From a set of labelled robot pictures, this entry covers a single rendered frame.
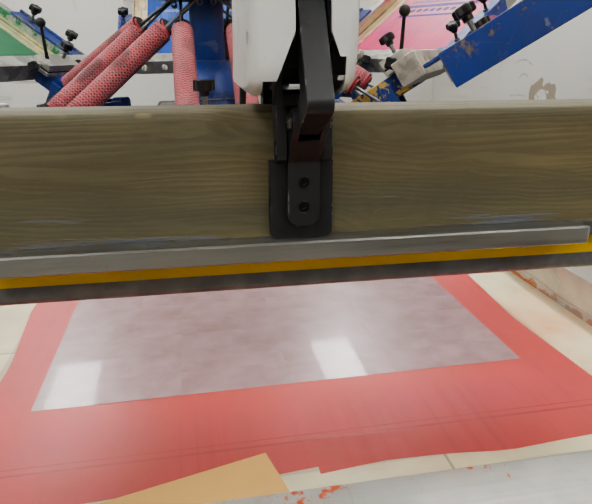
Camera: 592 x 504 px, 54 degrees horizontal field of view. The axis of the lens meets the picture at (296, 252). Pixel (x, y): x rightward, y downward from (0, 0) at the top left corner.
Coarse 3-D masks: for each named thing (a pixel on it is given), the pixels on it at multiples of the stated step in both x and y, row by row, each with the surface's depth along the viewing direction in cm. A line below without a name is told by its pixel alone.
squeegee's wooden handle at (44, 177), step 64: (0, 128) 26; (64, 128) 27; (128, 128) 27; (192, 128) 28; (256, 128) 28; (384, 128) 30; (448, 128) 30; (512, 128) 31; (576, 128) 31; (0, 192) 27; (64, 192) 28; (128, 192) 28; (192, 192) 29; (256, 192) 29; (384, 192) 31; (448, 192) 31; (512, 192) 32; (576, 192) 33
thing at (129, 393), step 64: (64, 320) 50; (128, 320) 50; (192, 320) 50; (256, 320) 49; (0, 384) 40; (64, 384) 40; (128, 384) 40; (192, 384) 40; (256, 384) 40; (0, 448) 34; (64, 448) 34; (128, 448) 34; (192, 448) 34; (256, 448) 34
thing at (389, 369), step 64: (320, 320) 49; (384, 320) 49; (448, 320) 49; (512, 320) 49; (320, 384) 40; (384, 384) 40; (448, 384) 40; (512, 384) 39; (576, 384) 39; (320, 448) 33; (384, 448) 33; (448, 448) 33; (512, 448) 33
